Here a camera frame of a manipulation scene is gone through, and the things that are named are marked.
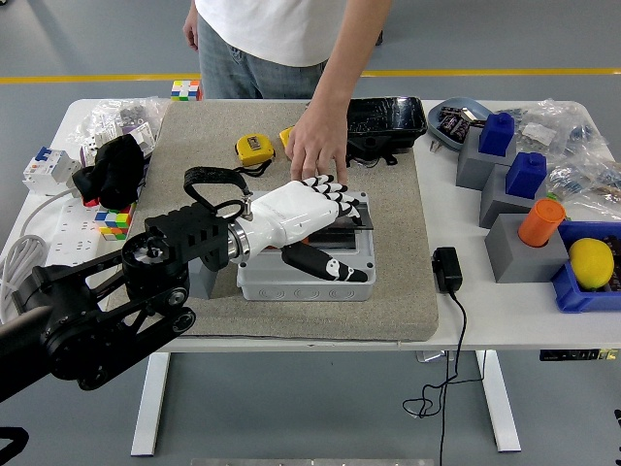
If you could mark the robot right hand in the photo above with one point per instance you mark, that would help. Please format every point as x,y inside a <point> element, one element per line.
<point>618,427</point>

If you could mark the person's left hand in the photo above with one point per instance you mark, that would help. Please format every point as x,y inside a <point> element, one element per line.
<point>317,141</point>

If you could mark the person's right hand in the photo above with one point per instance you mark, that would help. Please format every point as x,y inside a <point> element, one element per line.
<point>191,34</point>

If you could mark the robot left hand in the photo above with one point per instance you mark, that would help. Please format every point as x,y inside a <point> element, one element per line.
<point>291,213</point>

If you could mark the transparent hinged box lid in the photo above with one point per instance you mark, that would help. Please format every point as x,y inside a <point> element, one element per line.
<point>364,222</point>

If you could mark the person's right forearm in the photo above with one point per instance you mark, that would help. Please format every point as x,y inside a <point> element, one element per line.
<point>193,9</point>

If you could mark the person's left forearm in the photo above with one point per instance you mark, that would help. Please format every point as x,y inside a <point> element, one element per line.
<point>344,68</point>

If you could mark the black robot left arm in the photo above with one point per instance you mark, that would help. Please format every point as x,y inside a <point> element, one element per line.
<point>184,235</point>

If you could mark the grey plastic junction box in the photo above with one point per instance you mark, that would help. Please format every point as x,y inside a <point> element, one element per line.
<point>305,291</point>

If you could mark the blue block battery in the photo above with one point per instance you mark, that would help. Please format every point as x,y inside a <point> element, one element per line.
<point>497,133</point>
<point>526,175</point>

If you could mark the yellow tape measure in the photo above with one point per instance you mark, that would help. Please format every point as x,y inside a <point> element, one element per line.
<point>286,136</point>
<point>252,148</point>

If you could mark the colourful puzzle cube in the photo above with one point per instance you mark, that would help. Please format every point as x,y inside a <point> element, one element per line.
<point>114,221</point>
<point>186,90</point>

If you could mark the black plastic tray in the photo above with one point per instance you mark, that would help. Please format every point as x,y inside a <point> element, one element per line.
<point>388,116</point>

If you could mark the person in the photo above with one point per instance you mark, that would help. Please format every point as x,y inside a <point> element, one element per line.
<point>271,29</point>

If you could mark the black table control panel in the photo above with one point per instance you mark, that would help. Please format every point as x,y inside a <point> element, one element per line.
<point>572,355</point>

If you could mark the beige fabric mat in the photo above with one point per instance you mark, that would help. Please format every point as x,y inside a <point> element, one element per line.
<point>204,126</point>

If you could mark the clear bag of parts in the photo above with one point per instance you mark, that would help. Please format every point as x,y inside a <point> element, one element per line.
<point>111,111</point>
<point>558,126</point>
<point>592,184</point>

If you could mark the grey block with round hole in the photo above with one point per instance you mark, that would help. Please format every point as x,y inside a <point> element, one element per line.
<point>519,262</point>
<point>204,284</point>

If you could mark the small metal clip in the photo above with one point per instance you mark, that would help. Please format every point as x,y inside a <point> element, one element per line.
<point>435,145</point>

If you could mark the white table leg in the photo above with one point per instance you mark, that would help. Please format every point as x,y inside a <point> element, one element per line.
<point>500,403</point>
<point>150,412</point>

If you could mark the dark foil packet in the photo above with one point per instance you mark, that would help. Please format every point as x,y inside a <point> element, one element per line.
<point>617,252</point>
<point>447,117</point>
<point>460,128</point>

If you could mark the blue-grey shallow bowl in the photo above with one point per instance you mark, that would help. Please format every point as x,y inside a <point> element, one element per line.
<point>453,103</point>

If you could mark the blue plastic bin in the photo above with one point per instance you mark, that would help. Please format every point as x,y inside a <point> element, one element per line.
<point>570,291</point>

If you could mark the small silver metal piece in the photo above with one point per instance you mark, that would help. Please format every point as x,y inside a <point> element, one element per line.
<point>468,114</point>

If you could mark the black cloth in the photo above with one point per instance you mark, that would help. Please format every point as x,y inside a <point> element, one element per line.
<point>116,170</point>

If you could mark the grey block holder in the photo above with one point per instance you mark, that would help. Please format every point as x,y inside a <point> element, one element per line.
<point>492,204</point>
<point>473,170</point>

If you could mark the yellow lemon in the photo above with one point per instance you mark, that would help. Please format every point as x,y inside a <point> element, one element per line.
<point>592,264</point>

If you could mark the white circuit breaker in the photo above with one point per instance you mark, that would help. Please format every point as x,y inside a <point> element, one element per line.
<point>46,167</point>

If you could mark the white power strip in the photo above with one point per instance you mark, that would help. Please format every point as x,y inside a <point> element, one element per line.
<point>73,233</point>

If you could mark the small green object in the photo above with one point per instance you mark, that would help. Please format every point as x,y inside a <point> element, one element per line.
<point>553,197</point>

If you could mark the silver under-table bracket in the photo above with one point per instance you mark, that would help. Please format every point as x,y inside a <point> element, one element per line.
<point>432,356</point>

